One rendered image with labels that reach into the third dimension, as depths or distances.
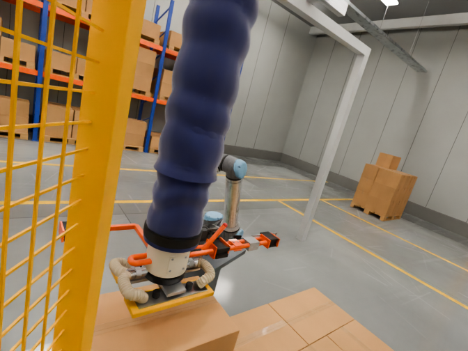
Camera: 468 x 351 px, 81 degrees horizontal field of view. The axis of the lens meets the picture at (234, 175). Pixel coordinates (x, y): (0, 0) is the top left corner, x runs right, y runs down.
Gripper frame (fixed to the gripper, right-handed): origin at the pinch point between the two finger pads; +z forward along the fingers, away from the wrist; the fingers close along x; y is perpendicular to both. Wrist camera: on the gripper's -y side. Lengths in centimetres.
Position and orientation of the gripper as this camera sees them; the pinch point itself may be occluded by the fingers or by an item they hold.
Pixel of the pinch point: (219, 244)
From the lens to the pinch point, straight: 133.6
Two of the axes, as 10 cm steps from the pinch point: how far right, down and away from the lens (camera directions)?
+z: 6.0, 3.3, -7.3
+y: -7.6, -0.4, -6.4
